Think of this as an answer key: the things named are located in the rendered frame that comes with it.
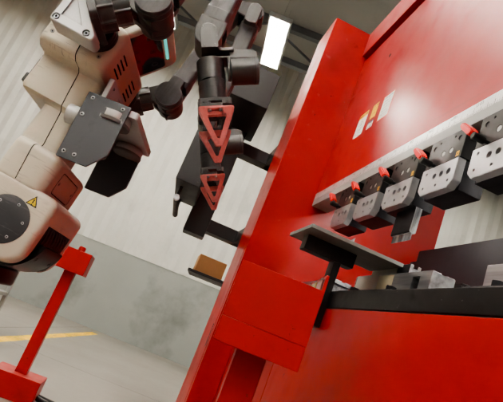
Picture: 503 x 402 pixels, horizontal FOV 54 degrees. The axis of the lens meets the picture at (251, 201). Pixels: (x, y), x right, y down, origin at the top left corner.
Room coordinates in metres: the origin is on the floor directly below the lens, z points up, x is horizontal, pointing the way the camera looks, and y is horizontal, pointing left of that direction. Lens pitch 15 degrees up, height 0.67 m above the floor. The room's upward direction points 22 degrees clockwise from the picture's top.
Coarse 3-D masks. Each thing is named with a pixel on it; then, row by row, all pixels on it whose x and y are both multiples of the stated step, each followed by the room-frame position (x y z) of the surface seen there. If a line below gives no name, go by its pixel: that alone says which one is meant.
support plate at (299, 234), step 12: (312, 228) 1.19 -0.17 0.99; (324, 240) 1.26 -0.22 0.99; (336, 240) 1.21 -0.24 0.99; (348, 240) 1.19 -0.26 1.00; (360, 252) 1.23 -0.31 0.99; (372, 252) 1.20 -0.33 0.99; (360, 264) 1.36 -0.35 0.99; (372, 264) 1.31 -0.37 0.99; (384, 264) 1.26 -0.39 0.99; (396, 264) 1.21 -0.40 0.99
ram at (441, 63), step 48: (432, 0) 1.54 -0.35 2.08; (480, 0) 1.18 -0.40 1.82; (384, 48) 1.90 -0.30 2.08; (432, 48) 1.41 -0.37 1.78; (480, 48) 1.11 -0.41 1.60; (384, 96) 1.70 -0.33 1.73; (432, 96) 1.30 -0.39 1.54; (480, 96) 1.05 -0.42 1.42; (336, 144) 2.10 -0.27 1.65; (384, 144) 1.54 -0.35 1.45; (432, 144) 1.21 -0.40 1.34; (336, 192) 1.86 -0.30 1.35
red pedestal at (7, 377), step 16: (64, 256) 2.69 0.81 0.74; (80, 256) 2.70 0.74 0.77; (64, 272) 2.77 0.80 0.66; (80, 272) 2.71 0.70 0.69; (64, 288) 2.77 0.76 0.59; (48, 304) 2.77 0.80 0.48; (48, 320) 2.77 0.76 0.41; (32, 336) 2.77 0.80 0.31; (32, 352) 2.77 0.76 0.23; (0, 368) 2.69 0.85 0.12; (16, 368) 2.77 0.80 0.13; (0, 384) 2.69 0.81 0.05; (16, 384) 2.70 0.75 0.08; (32, 384) 2.71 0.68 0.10; (16, 400) 2.71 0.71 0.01; (32, 400) 2.72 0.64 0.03
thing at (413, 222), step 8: (416, 208) 1.26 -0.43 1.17; (400, 216) 1.33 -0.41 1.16; (408, 216) 1.28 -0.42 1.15; (416, 216) 1.26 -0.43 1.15; (400, 224) 1.32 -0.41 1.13; (408, 224) 1.27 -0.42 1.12; (416, 224) 1.26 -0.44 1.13; (392, 232) 1.35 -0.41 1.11; (400, 232) 1.30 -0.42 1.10; (408, 232) 1.27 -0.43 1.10; (392, 240) 1.35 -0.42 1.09; (400, 240) 1.31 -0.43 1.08
